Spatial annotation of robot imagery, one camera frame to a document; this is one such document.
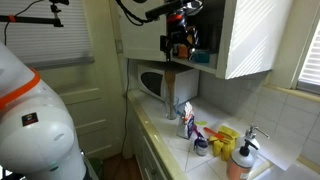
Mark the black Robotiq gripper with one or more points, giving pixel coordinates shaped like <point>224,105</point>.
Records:
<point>178,28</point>

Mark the white appliance lid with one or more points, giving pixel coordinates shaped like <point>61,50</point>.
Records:
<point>150,81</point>

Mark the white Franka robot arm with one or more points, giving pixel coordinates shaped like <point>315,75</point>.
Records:
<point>33,143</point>

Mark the white microwave oven body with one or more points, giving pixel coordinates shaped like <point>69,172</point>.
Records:
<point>186,85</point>

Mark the open white cabinet door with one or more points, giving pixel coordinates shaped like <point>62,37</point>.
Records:
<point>253,36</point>

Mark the white panelled door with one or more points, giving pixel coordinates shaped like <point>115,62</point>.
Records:
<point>90,113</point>

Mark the orange box in cabinet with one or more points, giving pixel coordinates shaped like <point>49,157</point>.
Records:
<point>182,51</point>

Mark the clear drinking glass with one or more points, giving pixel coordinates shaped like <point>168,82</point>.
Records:
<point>176,110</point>

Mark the blue plastic utensil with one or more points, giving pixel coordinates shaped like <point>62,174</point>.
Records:
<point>178,112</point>

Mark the green plastic spoon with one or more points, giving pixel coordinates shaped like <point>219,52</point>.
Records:
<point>201,123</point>

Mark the small lidded jar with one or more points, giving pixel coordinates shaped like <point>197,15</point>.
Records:
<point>201,147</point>

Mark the yellow rubber glove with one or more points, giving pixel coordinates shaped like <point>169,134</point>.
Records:
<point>216,146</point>
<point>230,146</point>

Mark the chrome pump dispenser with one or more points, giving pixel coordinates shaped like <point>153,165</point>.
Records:
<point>250,132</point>

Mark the white counter drawer cabinets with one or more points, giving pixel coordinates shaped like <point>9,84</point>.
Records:
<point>146,160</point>

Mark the white slatted window blind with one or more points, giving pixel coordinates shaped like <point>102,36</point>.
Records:
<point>311,63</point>
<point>50,43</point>

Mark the orange soap pump bottle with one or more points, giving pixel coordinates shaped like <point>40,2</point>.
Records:
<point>240,164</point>

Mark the white paper sheet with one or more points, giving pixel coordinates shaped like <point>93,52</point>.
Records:
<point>280,150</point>

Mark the cream roll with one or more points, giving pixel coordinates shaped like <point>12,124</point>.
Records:
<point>260,170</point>

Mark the green bin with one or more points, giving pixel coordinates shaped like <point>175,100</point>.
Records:
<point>96,168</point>

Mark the wall cabinet with shelves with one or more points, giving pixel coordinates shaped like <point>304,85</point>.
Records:
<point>200,65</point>

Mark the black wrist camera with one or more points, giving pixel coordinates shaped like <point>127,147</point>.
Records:
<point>160,11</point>

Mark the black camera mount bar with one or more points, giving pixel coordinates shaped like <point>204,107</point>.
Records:
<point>33,20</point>

